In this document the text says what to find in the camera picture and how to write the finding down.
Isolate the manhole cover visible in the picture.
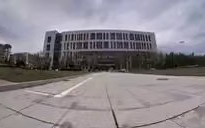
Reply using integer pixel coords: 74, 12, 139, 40
155, 77, 170, 82

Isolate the pale building with tower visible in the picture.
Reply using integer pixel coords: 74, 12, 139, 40
42, 28, 158, 71

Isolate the row of dark trees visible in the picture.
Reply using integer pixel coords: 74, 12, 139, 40
149, 50, 205, 70

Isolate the grey kerb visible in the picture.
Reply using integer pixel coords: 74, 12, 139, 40
0, 73, 91, 94

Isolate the small pale building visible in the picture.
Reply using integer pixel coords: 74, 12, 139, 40
0, 42, 13, 63

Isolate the grey concrete slab pavement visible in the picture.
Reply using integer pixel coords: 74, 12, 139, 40
0, 71, 205, 128

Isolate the robot's own part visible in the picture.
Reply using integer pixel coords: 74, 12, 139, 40
59, 122, 73, 128

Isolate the grass field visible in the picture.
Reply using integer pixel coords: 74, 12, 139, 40
0, 65, 88, 84
129, 65, 205, 77

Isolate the low grey building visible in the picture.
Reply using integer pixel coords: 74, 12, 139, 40
9, 52, 41, 66

